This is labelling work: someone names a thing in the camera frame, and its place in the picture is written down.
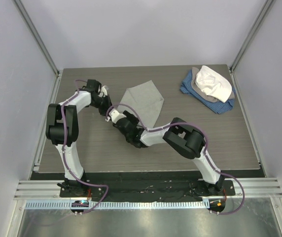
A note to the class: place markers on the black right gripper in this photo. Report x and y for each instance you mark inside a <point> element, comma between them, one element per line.
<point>131,117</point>

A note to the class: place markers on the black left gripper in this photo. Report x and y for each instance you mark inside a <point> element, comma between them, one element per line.
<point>103,112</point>

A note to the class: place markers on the grey cloth napkin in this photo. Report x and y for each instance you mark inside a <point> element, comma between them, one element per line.
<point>146,100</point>

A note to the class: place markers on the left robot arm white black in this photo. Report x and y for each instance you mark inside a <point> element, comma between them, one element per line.
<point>62,128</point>

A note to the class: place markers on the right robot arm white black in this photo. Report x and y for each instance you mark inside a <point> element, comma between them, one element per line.
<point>185,139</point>

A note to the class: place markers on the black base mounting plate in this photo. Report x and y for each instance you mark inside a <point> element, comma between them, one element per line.
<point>166,186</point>

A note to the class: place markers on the blue checked cloth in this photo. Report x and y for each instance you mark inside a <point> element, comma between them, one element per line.
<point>217,107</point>

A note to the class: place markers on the beige grey cloth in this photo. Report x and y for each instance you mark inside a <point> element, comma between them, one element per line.
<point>208,98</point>

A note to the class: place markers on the white cloth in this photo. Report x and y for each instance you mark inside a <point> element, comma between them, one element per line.
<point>213,84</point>

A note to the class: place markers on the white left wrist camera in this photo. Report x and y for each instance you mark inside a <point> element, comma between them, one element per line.
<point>103,91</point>

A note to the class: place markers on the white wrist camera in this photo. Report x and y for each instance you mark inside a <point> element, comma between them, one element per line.
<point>114,116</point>
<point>103,91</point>

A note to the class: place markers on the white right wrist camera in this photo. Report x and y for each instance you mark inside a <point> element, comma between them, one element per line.
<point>114,116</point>

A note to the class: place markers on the left aluminium frame post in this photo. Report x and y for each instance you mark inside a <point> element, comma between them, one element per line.
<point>34,32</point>

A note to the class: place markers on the aluminium frame post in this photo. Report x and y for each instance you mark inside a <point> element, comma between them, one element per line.
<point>34,32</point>
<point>264,11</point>

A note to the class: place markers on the white slotted cable duct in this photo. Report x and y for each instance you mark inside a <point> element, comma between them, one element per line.
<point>81,204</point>

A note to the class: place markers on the front aluminium frame rail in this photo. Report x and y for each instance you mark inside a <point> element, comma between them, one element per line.
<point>253,188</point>

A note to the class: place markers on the right aluminium frame post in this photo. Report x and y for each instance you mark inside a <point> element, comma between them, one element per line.
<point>264,11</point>

